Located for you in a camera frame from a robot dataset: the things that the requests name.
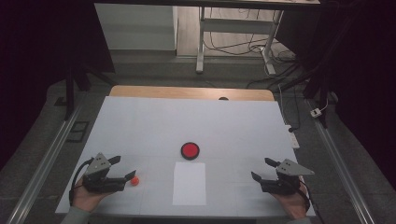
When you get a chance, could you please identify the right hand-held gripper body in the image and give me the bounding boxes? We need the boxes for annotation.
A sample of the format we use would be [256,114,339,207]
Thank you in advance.
[261,158,316,196]

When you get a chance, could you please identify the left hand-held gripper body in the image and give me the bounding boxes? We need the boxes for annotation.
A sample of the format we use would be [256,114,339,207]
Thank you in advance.
[81,152,127,194]

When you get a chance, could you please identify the white paper sheet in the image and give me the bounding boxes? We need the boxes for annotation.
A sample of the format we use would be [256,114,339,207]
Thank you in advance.
[172,161,207,206]

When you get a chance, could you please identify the round red ink pad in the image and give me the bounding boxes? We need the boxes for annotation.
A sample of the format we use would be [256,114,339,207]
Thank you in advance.
[180,142,201,161]

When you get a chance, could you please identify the person's left hand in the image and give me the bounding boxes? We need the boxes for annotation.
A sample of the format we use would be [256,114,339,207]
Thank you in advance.
[72,175,110,214]

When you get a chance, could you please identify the person's right hand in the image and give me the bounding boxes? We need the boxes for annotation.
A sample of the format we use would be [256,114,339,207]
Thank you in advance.
[270,187,309,220]

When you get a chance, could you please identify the white power strip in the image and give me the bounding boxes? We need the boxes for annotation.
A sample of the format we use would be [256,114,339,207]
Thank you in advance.
[284,124,301,149]

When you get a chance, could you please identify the black floor socket cover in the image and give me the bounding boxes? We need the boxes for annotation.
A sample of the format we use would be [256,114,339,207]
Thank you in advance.
[66,120,91,144]

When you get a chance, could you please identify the black stand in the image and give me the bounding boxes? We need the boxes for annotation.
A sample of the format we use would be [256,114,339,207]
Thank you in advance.
[274,55,334,129]
[64,62,118,121]

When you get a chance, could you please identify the large white table mat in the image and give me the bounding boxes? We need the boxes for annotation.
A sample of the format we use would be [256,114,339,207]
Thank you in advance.
[55,95,317,217]

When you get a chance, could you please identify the dark curtain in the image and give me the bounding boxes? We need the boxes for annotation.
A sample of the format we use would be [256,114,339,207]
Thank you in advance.
[0,0,116,171]
[276,0,396,188]

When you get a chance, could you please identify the white cabinet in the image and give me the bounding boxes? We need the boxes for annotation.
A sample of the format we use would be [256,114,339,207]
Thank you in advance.
[93,3,178,51]

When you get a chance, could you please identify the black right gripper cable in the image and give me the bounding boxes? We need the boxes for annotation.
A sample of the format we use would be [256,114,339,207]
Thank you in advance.
[297,175,312,213]

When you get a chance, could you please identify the metal floor rail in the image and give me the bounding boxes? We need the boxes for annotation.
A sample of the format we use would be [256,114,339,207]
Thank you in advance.
[304,98,376,224]
[6,92,87,224]

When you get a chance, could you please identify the black power strip cable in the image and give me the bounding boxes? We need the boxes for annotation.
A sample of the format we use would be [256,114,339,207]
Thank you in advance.
[288,85,303,133]

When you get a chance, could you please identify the black floor cables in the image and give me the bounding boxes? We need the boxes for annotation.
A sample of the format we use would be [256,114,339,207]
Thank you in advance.
[204,7,297,63]

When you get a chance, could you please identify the white desk frame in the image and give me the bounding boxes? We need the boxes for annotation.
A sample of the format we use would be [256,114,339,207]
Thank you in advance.
[93,0,321,76]

